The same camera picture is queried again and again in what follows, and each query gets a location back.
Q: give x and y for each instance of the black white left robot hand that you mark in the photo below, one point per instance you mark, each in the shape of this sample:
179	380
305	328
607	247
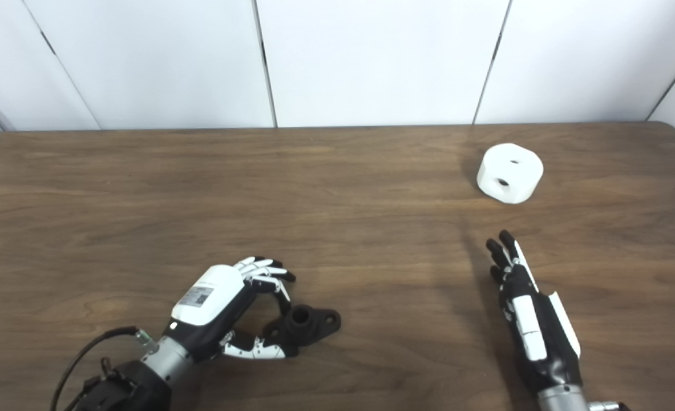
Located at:
206	297

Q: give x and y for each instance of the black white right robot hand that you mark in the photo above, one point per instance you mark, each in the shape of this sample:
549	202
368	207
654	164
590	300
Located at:
531	331

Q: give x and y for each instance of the black plastic holder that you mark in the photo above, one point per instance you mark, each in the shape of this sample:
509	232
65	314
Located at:
308	331

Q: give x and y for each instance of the round white plastic piece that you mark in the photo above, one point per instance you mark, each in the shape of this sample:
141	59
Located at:
525	177

